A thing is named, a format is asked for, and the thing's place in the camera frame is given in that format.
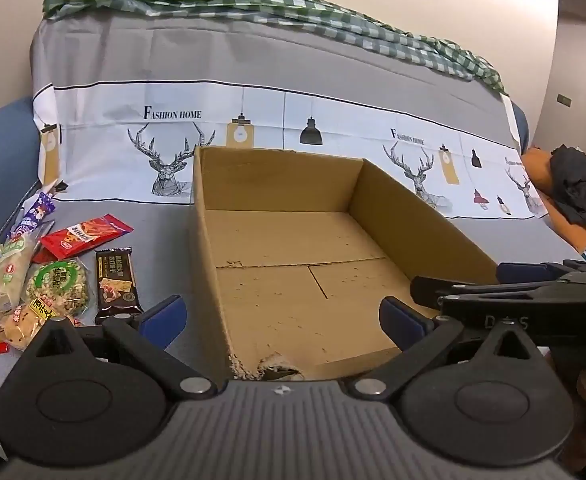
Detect purple snack packet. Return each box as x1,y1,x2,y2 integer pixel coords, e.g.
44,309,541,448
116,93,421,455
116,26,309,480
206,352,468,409
15,191,56,241

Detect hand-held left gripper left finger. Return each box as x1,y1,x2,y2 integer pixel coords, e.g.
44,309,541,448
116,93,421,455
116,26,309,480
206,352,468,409
20,295,218,402

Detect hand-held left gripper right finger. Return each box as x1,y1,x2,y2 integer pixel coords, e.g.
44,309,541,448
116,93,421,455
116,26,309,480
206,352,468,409
345,296,546,402

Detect grey printed sofa cover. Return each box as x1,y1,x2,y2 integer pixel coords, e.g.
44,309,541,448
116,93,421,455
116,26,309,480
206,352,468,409
0,10,586,463

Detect red snack packet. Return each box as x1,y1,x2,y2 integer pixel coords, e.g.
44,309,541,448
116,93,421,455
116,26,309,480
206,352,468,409
39,214,134,261

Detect brown cardboard box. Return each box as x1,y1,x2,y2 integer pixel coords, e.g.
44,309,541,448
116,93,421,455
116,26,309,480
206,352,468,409
189,146,500,382

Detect black clothes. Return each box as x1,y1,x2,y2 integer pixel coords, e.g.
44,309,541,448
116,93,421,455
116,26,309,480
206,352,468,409
550,145,586,226

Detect clear biscuit packet yellow label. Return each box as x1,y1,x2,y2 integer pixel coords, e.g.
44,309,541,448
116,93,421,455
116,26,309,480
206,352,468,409
0,297,81,352

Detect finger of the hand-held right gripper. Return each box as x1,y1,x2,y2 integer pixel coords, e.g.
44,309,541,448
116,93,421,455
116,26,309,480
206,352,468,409
497,260,586,286
410,276,504,318

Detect white green rice cracker packet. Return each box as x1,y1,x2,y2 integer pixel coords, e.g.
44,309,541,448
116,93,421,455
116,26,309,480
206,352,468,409
0,232,41,311

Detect orange cushion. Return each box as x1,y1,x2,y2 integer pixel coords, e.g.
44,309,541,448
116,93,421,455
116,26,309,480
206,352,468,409
520,147,586,255

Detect green round snack packet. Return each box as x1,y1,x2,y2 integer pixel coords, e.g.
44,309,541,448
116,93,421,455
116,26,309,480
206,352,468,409
25,257,91,318

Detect dark brown snack packet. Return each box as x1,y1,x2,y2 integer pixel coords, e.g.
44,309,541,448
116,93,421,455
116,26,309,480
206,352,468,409
94,247,144,325

